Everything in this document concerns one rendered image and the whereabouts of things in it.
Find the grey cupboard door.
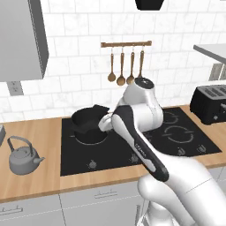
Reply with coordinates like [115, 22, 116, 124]
[0, 209, 66, 226]
[61, 195, 146, 226]

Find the black hob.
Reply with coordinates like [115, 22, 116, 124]
[59, 106, 223, 177]

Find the black pot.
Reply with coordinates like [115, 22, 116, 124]
[70, 103, 111, 146]

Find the grey kettle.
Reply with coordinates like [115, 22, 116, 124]
[6, 135, 46, 177]

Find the grey wall shelf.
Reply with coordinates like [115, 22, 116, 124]
[192, 43, 226, 64]

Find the grey wall cupboard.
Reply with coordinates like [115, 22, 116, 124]
[0, 0, 49, 82]

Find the black toaster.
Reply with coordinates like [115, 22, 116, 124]
[189, 84, 226, 126]

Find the grey drawer handle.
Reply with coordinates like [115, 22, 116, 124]
[94, 190, 118, 200]
[0, 207, 24, 216]

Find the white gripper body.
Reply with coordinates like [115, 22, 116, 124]
[97, 113, 115, 132]

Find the black range hood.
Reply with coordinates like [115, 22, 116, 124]
[134, 0, 166, 11]

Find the grey drawer front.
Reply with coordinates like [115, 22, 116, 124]
[58, 180, 146, 212]
[0, 193, 62, 222]

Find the wooden utensil rail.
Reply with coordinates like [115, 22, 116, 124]
[100, 40, 153, 49]

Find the grey double wall socket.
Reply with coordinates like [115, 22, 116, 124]
[208, 62, 226, 82]

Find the wooden hanging spoon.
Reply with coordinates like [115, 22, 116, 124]
[107, 48, 117, 83]
[116, 48, 127, 87]
[125, 48, 136, 86]
[136, 47, 146, 79]

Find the grey appliance edge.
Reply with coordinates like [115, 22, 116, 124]
[0, 123, 7, 147]

